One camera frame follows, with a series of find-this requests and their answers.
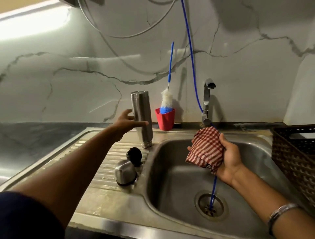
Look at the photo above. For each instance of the person's right hand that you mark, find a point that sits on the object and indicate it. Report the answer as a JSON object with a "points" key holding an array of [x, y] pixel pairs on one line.
{"points": [[231, 162]]}

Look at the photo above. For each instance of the person's left hand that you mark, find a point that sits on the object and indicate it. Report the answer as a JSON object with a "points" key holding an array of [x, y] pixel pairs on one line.
{"points": [[123, 125]]}

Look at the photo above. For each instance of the person's right thumb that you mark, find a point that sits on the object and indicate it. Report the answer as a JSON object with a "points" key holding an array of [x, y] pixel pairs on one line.
{"points": [[224, 142]]}

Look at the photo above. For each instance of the person's left thumb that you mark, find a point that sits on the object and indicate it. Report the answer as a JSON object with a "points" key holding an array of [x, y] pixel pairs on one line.
{"points": [[141, 124]]}

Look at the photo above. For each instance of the stainless steel bottle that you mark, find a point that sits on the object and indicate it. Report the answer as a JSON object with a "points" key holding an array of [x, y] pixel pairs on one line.
{"points": [[142, 115]]}

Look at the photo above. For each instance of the red checkered cloth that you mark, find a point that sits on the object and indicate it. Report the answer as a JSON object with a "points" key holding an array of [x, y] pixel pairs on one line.
{"points": [[206, 147]]}

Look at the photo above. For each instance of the person's right forearm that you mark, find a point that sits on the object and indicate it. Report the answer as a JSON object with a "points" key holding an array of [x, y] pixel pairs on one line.
{"points": [[265, 197]]}

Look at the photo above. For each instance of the person's left forearm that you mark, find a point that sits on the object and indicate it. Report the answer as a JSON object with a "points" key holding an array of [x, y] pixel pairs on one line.
{"points": [[73, 167]]}

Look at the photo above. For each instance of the red plastic cup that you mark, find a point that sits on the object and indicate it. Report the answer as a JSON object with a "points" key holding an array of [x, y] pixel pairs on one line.
{"points": [[165, 120]]}

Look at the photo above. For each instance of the black bottle stopper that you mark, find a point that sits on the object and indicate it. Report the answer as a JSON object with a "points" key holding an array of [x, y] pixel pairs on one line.
{"points": [[134, 155]]}

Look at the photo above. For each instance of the chrome faucet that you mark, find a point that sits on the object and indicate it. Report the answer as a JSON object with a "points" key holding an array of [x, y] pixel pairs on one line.
{"points": [[206, 98]]}

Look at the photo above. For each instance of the steel bottle cap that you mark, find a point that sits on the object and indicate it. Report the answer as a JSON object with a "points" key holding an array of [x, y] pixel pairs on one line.
{"points": [[125, 172]]}

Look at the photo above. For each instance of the stainless steel sink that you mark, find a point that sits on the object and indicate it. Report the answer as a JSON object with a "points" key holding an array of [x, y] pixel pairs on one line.
{"points": [[177, 177]]}

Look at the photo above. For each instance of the round sink drain strainer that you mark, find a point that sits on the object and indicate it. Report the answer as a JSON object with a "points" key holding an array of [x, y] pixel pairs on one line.
{"points": [[217, 205]]}

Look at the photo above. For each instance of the brown woven plastic basket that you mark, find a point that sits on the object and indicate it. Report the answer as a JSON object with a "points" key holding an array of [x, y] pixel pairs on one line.
{"points": [[292, 157]]}

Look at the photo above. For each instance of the white item in basket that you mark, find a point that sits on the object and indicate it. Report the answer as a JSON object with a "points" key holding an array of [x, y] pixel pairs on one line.
{"points": [[304, 136]]}

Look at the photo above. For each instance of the dark blue sleeve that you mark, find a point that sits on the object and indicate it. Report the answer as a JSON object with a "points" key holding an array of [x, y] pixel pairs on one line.
{"points": [[27, 216]]}

